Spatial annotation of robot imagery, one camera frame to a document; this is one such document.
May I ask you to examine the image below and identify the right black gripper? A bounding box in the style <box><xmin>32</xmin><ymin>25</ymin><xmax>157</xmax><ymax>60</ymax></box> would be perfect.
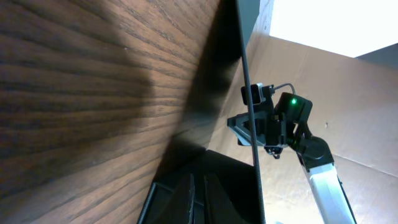
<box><xmin>227</xmin><ymin>103</ymin><xmax>287</xmax><ymax>148</ymax></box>

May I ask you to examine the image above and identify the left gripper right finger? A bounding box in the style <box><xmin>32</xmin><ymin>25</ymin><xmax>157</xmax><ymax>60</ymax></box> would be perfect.
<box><xmin>204</xmin><ymin>174</ymin><xmax>246</xmax><ymax>224</ymax></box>

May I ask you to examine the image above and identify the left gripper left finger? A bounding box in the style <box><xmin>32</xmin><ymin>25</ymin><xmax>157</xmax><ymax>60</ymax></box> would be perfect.
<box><xmin>161</xmin><ymin>174</ymin><xmax>195</xmax><ymax>224</ymax></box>

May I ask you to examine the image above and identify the dark green box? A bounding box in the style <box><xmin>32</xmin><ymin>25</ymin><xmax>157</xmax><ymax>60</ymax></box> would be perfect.
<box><xmin>138</xmin><ymin>1</ymin><xmax>264</xmax><ymax>223</ymax></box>

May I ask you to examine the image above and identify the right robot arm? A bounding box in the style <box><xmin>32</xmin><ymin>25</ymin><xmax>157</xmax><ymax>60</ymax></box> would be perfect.
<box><xmin>227</xmin><ymin>92</ymin><xmax>356</xmax><ymax>223</ymax></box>

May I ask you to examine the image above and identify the brown cardboard panel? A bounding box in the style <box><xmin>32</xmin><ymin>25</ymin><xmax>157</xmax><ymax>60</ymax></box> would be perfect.
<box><xmin>217</xmin><ymin>1</ymin><xmax>397</xmax><ymax>223</ymax></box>

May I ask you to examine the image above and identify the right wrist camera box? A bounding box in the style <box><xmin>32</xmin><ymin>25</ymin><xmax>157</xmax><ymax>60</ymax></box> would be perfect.
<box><xmin>250</xmin><ymin>83</ymin><xmax>275</xmax><ymax>106</ymax></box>

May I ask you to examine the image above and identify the right black cable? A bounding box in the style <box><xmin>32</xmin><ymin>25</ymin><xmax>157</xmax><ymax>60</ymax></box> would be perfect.
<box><xmin>272</xmin><ymin>82</ymin><xmax>297</xmax><ymax>97</ymax></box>

